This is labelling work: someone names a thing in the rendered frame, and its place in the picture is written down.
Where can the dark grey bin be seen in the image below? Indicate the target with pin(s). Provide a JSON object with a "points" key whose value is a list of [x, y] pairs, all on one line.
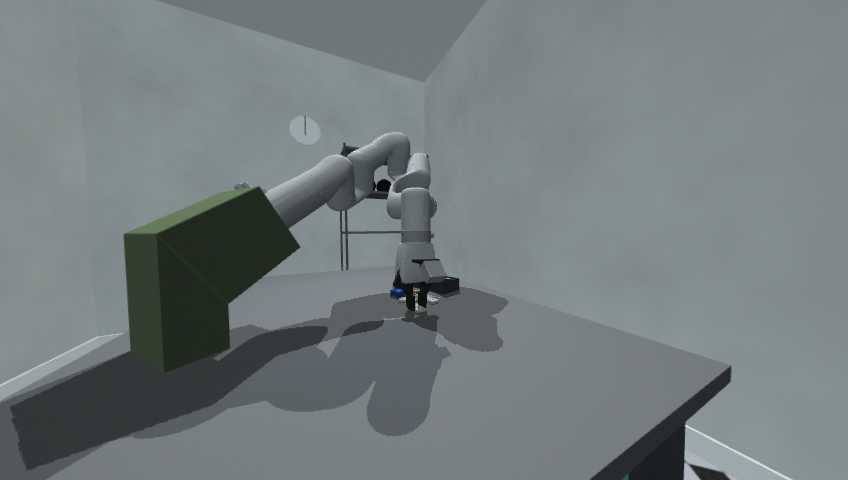
{"points": [[444, 287]]}

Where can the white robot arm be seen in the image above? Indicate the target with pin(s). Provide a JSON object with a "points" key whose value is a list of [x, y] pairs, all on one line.
{"points": [[302, 195]]}

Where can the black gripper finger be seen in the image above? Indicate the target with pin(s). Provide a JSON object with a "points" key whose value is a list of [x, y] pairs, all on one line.
{"points": [[407, 289], [422, 294]]}

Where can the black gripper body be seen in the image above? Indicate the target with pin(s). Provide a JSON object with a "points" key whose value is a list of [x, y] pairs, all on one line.
{"points": [[406, 252]]}

